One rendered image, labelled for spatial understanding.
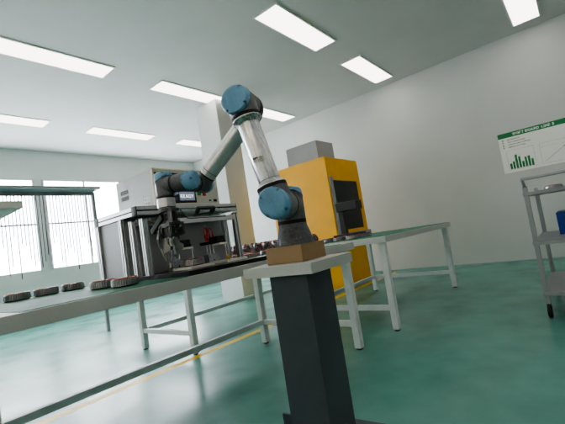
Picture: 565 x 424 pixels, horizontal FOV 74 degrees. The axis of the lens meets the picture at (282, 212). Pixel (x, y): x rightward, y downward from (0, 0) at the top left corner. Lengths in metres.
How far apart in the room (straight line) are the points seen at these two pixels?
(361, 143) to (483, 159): 2.11
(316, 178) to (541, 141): 3.24
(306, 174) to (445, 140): 2.44
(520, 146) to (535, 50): 1.37
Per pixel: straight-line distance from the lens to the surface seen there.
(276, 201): 1.34
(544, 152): 6.56
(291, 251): 1.44
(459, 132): 6.78
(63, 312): 1.41
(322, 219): 5.55
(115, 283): 1.72
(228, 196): 6.09
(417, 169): 6.90
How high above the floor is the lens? 0.84
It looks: 4 degrees up
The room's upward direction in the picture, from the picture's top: 9 degrees counter-clockwise
